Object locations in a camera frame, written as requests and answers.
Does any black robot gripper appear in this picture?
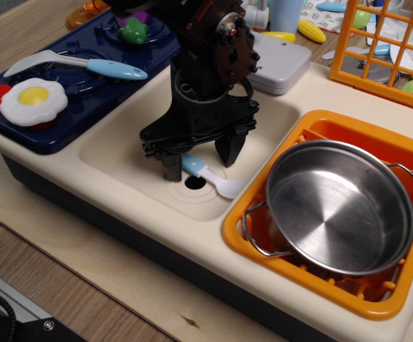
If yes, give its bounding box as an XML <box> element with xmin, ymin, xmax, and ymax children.
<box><xmin>140</xmin><ymin>64</ymin><xmax>260</xmax><ymax>182</ymax></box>

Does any blue handled white spoon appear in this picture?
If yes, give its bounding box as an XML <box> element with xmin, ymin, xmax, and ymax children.
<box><xmin>181</xmin><ymin>153</ymin><xmax>245</xmax><ymax>200</ymax></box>

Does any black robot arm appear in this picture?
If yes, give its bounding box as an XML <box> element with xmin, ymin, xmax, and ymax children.
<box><xmin>107</xmin><ymin>1</ymin><xmax>260</xmax><ymax>182</ymax></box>

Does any stainless steel pan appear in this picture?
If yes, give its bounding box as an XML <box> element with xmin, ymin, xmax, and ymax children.
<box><xmin>263</xmin><ymin>140</ymin><xmax>413</xmax><ymax>276</ymax></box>

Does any cream toy kitchen sink unit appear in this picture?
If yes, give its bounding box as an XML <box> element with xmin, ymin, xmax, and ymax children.
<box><xmin>0</xmin><ymin>70</ymin><xmax>413</xmax><ymax>341</ymax></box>

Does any grey toy faucet base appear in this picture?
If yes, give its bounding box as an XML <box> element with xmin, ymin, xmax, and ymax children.
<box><xmin>243</xmin><ymin>0</ymin><xmax>313</xmax><ymax>95</ymax></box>

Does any yellow toy banana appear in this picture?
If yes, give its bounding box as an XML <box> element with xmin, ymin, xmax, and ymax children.
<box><xmin>262</xmin><ymin>31</ymin><xmax>296</xmax><ymax>43</ymax></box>

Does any purple toy eggplant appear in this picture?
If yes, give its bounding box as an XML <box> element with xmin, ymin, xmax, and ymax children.
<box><xmin>116</xmin><ymin>11</ymin><xmax>151</xmax><ymax>45</ymax></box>

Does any light wooden board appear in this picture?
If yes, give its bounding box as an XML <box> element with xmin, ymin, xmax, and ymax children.
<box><xmin>0</xmin><ymin>0</ymin><xmax>413</xmax><ymax>342</ymax></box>

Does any light blue cup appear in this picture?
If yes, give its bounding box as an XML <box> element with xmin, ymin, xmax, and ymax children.
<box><xmin>270</xmin><ymin>0</ymin><xmax>304</xmax><ymax>33</ymax></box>

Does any navy blue toy stove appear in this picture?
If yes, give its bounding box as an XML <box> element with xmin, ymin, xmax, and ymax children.
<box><xmin>0</xmin><ymin>11</ymin><xmax>179</xmax><ymax>155</ymax></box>

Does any yellow toy corn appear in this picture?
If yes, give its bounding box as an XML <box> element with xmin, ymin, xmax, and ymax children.
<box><xmin>297</xmin><ymin>19</ymin><xmax>327</xmax><ymax>43</ymax></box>

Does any round metal lid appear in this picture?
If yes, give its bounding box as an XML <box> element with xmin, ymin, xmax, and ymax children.
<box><xmin>341</xmin><ymin>55</ymin><xmax>402</xmax><ymax>85</ymax></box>

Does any toy fried egg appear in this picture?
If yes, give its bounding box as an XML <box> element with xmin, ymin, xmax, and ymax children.
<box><xmin>0</xmin><ymin>78</ymin><xmax>68</xmax><ymax>127</ymax></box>

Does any orange transparent toy lid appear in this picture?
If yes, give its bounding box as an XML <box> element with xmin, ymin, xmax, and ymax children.
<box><xmin>65</xmin><ymin>0</ymin><xmax>110</xmax><ymax>31</ymax></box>

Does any green toy ball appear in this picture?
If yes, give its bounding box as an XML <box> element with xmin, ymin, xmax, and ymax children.
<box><xmin>352</xmin><ymin>10</ymin><xmax>371</xmax><ymax>30</ymax></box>

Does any orange dish drainer basket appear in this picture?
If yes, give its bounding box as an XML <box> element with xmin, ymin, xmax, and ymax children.
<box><xmin>222</xmin><ymin>110</ymin><xmax>413</xmax><ymax>321</ymax></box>

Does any grey spatula blue handle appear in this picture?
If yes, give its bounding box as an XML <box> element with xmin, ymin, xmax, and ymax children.
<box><xmin>3</xmin><ymin>50</ymin><xmax>148</xmax><ymax>81</ymax></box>

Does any orange wire rack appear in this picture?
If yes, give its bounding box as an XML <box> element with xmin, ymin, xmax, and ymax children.
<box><xmin>330</xmin><ymin>1</ymin><xmax>413</xmax><ymax>108</ymax></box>

